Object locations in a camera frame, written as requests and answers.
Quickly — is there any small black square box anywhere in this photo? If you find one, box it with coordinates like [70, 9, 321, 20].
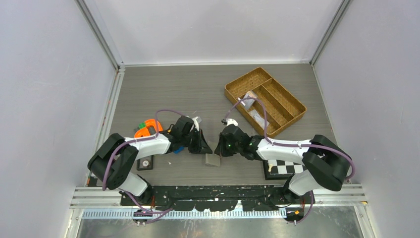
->
[136, 155, 154, 171]

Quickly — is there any credit card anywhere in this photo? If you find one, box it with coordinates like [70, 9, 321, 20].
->
[237, 91, 257, 111]

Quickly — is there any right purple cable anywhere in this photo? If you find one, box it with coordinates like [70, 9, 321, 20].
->
[223, 97, 356, 226]

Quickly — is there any black white chessboard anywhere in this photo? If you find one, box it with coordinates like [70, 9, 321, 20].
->
[262, 160, 306, 180]

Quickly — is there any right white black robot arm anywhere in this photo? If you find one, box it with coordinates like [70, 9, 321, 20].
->
[214, 124, 355, 204]

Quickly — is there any blue yellow toy car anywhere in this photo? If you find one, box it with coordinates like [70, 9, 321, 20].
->
[173, 146, 185, 154]

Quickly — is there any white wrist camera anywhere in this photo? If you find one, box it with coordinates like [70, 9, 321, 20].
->
[192, 116, 202, 131]
[221, 118, 238, 126]

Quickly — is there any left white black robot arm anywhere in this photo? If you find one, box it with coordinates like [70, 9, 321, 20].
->
[87, 116, 213, 205]

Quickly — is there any woven wicker divided tray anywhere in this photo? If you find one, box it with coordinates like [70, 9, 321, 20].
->
[224, 67, 307, 138]

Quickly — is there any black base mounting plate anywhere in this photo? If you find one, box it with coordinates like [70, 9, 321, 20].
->
[120, 185, 311, 212]

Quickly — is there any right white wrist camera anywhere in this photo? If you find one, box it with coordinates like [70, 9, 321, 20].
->
[221, 118, 238, 126]

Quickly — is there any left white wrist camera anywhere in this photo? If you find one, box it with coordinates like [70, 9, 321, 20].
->
[192, 116, 202, 131]

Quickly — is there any orange tape dispenser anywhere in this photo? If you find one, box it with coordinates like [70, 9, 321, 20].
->
[134, 119, 163, 138]

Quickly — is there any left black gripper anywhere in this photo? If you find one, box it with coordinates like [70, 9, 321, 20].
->
[181, 128, 211, 154]

